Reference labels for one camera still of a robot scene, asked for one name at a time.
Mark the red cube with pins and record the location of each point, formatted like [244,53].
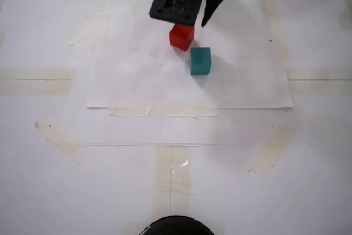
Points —
[180,37]

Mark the teal cube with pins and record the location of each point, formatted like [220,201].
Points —
[200,61]

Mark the large white paper sheet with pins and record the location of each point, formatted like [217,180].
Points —
[165,131]

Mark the black round stand base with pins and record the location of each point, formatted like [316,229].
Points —
[177,226]

